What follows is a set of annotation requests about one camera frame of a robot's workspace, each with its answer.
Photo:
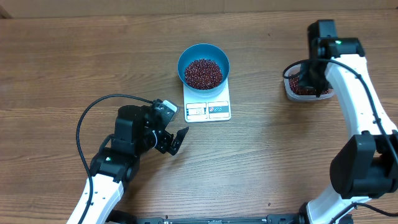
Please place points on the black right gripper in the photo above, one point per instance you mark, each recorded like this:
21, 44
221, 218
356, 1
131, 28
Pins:
305, 82

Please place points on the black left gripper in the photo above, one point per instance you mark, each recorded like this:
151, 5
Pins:
164, 144

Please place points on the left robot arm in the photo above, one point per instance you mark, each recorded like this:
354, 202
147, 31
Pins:
137, 130

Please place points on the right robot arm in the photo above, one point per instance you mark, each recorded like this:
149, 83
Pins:
366, 167

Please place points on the white digital kitchen scale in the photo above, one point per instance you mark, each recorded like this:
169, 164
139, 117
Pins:
206, 106

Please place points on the red beans in bowl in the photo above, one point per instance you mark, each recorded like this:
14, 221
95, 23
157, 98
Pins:
203, 74

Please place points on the blue metal bowl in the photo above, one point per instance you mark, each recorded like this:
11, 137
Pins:
207, 51

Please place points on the clear plastic container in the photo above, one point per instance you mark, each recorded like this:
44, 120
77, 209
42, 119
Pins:
305, 98

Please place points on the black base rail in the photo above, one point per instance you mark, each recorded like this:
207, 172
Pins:
217, 219

